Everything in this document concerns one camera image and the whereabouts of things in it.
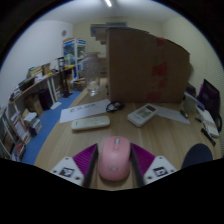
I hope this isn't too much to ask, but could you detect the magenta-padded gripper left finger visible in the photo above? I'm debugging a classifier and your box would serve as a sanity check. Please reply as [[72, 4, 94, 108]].
[[49, 143, 100, 189]]

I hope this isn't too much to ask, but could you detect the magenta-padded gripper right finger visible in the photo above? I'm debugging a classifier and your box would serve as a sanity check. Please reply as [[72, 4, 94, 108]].
[[129, 143, 178, 188]]

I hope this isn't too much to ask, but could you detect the pink computer mouse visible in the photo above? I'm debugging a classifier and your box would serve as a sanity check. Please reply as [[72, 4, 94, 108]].
[[97, 135, 132, 182]]

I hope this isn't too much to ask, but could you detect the round dark blue mouse pad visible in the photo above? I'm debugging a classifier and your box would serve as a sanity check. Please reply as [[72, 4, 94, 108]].
[[181, 143, 214, 170]]

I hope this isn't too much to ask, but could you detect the white remote control with display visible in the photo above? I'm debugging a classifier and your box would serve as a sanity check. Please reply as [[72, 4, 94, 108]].
[[126, 102, 159, 128]]

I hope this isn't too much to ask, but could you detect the white paper sheet with writing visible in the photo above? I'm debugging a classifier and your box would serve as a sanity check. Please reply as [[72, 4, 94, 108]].
[[59, 98, 111, 124]]

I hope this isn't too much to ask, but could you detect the shelf unit with books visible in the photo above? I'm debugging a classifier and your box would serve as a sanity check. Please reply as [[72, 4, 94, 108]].
[[0, 105, 43, 162]]

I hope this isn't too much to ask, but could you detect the dark open laptop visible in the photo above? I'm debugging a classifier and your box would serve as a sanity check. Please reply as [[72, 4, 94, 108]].
[[198, 78, 222, 117]]

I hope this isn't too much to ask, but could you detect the wooden side desk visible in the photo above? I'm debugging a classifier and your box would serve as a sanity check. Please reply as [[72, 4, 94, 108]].
[[9, 64, 76, 112]]

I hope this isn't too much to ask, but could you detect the clear glass vase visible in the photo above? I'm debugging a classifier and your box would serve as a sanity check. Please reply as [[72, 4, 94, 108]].
[[81, 52, 102, 97]]

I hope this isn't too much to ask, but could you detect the large brown cardboard box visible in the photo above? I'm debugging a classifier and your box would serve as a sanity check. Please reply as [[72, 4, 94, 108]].
[[105, 27, 191, 104]]

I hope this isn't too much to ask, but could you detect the blue and white cabinet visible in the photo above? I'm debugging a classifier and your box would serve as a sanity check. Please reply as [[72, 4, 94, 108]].
[[62, 37, 87, 81]]

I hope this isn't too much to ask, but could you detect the black coiled cable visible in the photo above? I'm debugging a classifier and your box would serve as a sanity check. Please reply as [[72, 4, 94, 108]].
[[105, 100, 126, 113]]

